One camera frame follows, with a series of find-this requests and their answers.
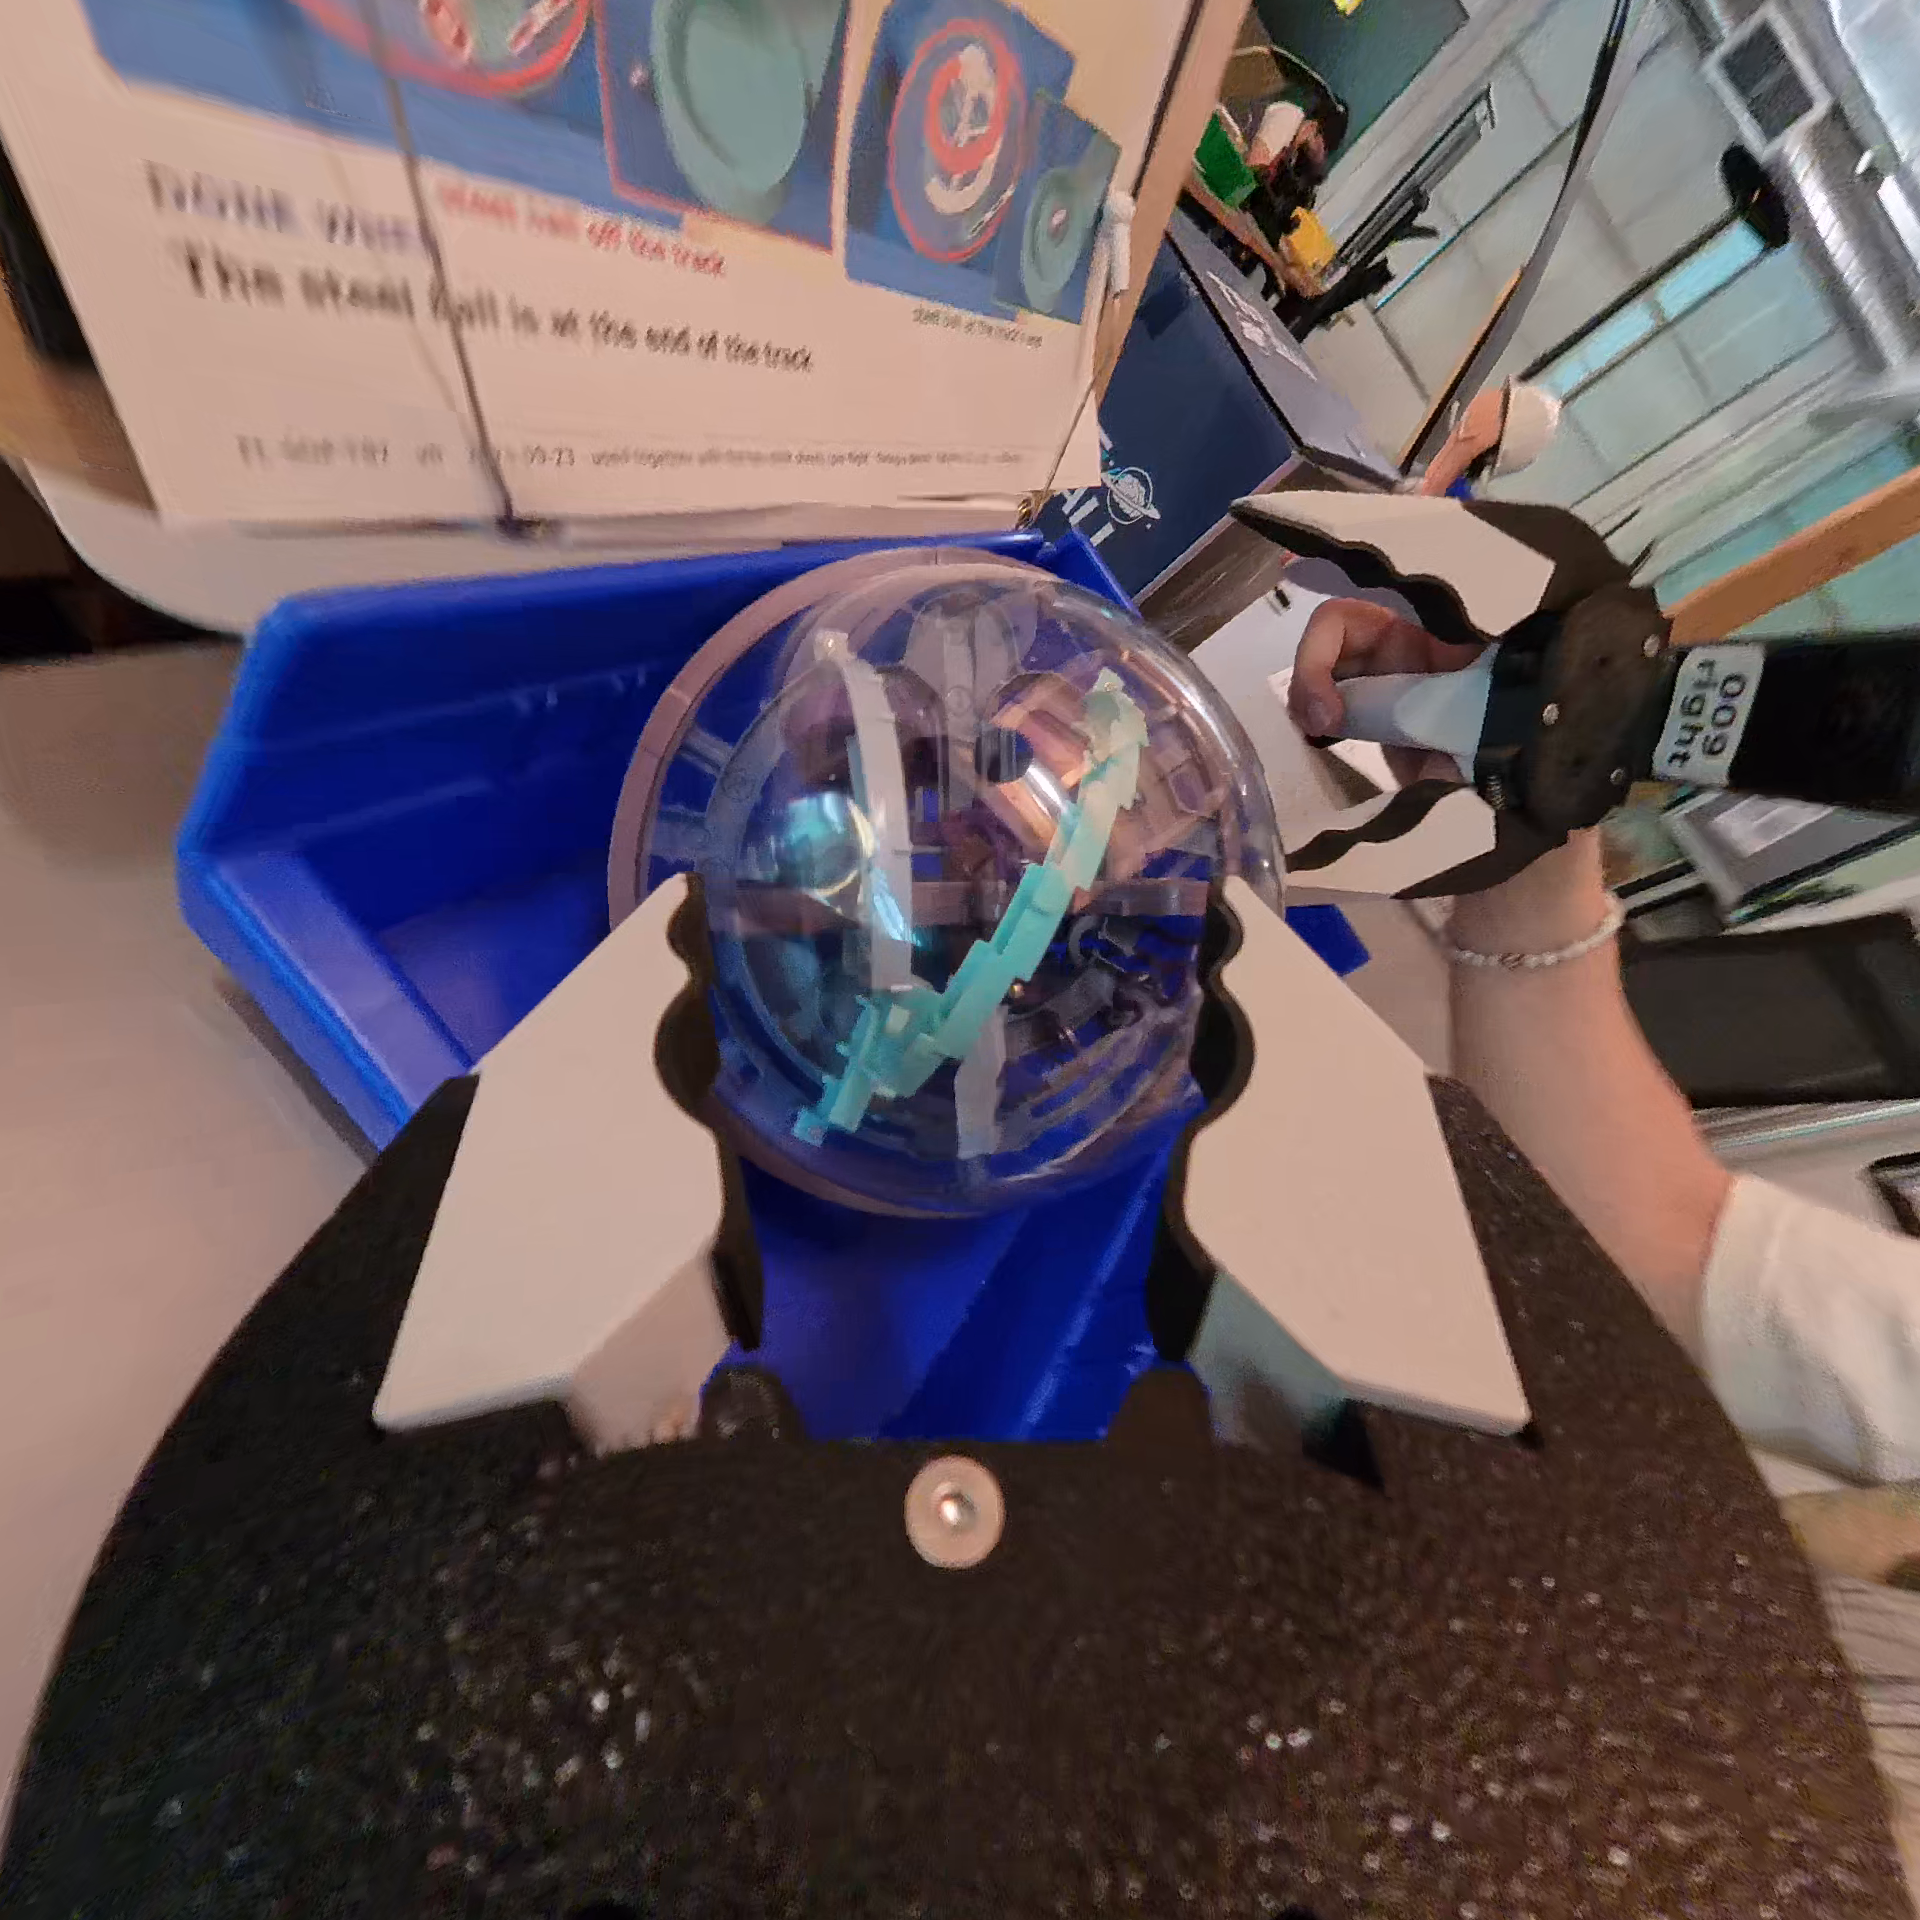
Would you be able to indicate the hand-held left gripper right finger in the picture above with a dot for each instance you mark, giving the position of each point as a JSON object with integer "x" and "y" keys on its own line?
{"x": 1336, "y": 1201}

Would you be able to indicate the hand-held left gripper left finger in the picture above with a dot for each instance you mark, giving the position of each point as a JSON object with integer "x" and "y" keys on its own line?
{"x": 570, "y": 1171}

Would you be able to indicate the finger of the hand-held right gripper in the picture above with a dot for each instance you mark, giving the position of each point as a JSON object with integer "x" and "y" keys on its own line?
{"x": 1425, "y": 856}
{"x": 1425, "y": 541}

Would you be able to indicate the blue plastic bin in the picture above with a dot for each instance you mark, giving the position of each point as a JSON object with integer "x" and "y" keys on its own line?
{"x": 451, "y": 751}

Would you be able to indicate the clear maze ball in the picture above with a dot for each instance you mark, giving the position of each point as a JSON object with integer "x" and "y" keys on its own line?
{"x": 931, "y": 839}

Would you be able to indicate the person's right forearm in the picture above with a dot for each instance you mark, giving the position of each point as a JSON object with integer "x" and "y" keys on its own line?
{"x": 1622, "y": 1110}

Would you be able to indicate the person's right hand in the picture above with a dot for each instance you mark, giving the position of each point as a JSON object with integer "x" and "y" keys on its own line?
{"x": 1382, "y": 645}

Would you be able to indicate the dark blue toy box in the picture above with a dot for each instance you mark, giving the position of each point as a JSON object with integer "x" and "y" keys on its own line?
{"x": 1201, "y": 422}

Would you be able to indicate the wooden slat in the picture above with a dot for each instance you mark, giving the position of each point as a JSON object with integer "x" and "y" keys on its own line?
{"x": 1800, "y": 563}

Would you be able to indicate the black curved band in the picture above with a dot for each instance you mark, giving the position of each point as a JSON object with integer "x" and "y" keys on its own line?
{"x": 1560, "y": 211}

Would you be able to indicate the illustrated instruction sheet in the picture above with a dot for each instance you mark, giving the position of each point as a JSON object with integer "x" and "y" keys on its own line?
{"x": 599, "y": 405}

